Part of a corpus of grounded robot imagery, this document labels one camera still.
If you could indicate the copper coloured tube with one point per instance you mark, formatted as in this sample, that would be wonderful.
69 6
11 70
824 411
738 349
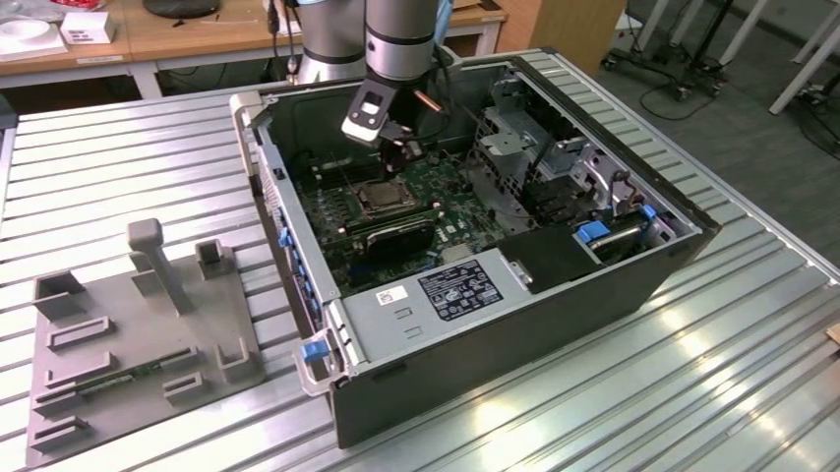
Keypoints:
430 100

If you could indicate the red packet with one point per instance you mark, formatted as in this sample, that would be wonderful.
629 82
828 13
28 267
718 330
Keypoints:
79 4

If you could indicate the black round base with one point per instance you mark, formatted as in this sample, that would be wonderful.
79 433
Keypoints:
180 7

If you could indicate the blue case latch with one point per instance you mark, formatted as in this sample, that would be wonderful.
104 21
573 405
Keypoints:
312 351

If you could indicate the wooden desk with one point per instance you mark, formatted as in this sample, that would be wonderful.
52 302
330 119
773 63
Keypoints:
196 34

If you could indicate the white cardboard box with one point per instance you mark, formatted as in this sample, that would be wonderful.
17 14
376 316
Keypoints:
88 27

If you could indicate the grey parts rack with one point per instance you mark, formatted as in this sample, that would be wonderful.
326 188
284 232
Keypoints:
131 334

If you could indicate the silver power supply unit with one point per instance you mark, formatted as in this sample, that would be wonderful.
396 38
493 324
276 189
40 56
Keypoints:
394 334

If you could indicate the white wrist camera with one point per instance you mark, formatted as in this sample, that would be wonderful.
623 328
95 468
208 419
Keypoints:
367 110

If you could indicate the silver CPU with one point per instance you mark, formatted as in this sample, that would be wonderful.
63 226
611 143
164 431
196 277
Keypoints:
384 195

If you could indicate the black plastic shroud box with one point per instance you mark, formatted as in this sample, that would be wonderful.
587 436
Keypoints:
545 260

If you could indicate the small blue clip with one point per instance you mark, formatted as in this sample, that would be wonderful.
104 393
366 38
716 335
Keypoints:
648 212

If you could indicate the green RAM stick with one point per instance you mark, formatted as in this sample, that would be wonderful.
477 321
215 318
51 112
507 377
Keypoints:
111 381

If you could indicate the blue card retainer clip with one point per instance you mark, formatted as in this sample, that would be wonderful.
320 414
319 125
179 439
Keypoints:
283 238

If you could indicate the white desk frame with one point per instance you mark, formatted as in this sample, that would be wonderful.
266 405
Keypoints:
805 74

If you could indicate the open dark grey PC case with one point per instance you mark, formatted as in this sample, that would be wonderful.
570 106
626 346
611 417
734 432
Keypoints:
459 383

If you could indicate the black fan shroud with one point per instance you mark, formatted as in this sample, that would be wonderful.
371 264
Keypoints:
396 243

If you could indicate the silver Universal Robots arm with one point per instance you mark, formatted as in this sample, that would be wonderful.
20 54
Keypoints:
400 29

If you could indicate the brown block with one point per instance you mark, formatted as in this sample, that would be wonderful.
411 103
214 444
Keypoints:
834 339

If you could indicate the CPU socket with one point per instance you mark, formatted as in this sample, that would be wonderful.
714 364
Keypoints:
364 212

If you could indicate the white bowl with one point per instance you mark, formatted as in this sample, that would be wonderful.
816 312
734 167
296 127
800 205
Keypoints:
25 34

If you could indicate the black wheeled stand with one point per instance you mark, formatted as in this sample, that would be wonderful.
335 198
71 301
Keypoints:
698 69

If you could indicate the silver chipset heatsink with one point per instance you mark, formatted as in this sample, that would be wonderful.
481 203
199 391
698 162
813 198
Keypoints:
455 253

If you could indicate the wooden cabinet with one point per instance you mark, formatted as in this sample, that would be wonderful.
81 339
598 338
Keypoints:
577 29

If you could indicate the silver drive latch bracket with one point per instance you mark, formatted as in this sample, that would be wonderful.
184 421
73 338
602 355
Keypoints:
619 192

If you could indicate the silver drive cage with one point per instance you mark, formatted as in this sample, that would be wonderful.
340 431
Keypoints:
505 142

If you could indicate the green motherboard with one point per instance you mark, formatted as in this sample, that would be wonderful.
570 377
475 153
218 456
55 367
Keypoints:
453 187

